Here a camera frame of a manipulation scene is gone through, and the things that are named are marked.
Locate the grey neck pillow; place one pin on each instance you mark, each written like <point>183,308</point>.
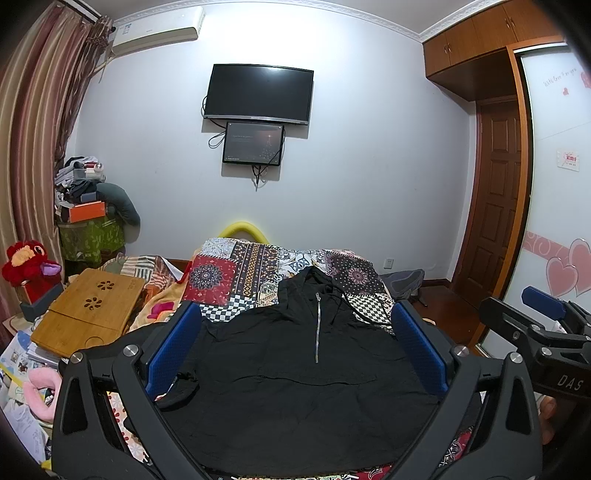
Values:
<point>116,196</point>

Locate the striped maroon curtain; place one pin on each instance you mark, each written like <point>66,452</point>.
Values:
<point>48,52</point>

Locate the black zip hooded jacket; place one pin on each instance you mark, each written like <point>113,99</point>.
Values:
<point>297,389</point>

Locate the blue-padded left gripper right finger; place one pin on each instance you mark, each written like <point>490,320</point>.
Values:
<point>506,439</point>

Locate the person's right hand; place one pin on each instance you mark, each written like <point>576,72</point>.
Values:
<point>547,410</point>

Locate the small black wall monitor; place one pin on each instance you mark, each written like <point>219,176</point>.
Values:
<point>253,144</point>

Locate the large black wall television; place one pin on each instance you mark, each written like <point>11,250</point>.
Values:
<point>259,92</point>

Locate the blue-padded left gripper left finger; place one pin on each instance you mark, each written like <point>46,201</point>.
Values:
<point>139,366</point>

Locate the scattered papers and books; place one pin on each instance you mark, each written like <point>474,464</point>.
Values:
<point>26,402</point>

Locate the patchwork patterned bed cover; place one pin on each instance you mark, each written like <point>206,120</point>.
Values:
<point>227,277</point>

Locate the red plush toy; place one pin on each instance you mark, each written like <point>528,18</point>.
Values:
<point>29,270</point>

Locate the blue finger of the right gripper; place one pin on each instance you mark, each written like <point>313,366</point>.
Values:
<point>543,303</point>

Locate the yellow foam bed headboard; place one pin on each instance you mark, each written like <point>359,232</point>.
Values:
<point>243,227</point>

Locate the white sliding wardrobe door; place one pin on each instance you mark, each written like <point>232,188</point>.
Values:
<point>555,251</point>

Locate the white wall air conditioner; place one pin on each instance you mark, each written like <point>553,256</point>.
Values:
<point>166,28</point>

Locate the orange floral blanket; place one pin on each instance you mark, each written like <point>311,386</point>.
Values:
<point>164,285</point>

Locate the bamboo lap desk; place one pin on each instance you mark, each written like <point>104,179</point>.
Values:
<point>92,311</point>

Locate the brown wooden door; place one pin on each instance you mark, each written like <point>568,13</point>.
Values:
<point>494,200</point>

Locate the orange box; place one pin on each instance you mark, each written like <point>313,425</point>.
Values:
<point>86,211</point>

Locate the wooden overhead cabinet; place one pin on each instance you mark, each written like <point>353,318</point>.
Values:
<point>471,59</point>

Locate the pile of clothes on box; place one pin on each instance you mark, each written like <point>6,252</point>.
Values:
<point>78,176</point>

